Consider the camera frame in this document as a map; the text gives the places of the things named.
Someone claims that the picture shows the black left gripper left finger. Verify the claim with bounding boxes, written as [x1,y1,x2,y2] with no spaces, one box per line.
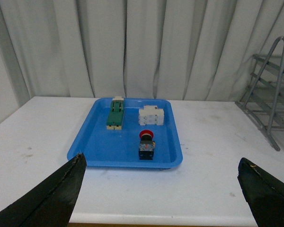
[0,154,87,227]

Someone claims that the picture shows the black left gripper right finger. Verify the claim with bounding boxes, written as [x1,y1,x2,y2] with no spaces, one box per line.
[238,157,284,227]

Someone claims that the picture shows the red emergency stop button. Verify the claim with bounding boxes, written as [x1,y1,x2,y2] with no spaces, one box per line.
[139,130,156,160]

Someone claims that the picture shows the silver mesh tray rack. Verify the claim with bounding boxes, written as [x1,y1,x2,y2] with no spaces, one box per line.
[235,36,284,151]

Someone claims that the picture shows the blue plastic tray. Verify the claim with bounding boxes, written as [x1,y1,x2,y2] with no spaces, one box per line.
[67,98,183,169]

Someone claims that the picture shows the white circuit breaker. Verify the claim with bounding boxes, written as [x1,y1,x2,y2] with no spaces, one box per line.
[138,105,164,126]

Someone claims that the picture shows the white curtain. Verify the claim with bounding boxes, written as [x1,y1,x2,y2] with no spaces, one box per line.
[0,0,284,105]

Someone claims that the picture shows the green knife switch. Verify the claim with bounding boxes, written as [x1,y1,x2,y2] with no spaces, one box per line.
[106,96,124,130]

